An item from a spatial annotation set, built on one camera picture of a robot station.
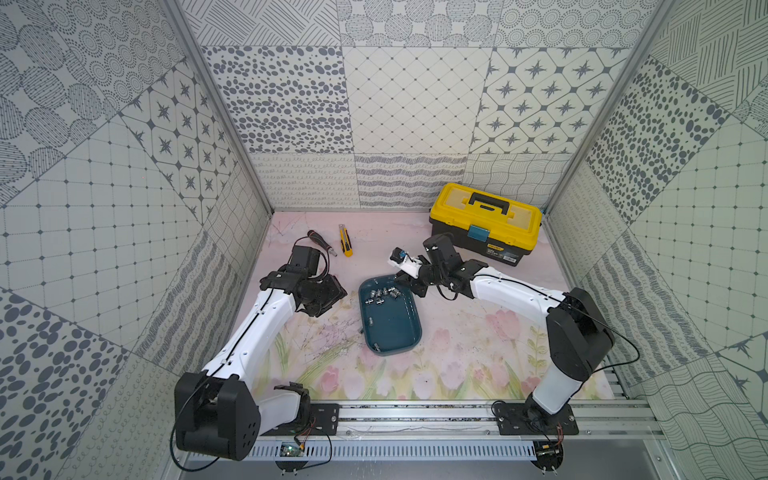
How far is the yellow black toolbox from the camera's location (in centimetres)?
95

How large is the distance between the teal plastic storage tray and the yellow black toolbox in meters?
0.29

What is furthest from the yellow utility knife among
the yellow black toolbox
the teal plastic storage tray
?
the yellow black toolbox

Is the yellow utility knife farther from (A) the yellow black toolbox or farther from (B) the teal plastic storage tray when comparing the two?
(A) the yellow black toolbox

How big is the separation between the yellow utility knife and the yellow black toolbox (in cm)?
32

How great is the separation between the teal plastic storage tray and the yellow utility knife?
141 mm

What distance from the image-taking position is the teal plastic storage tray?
871 millimetres

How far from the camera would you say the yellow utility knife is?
109 centimetres
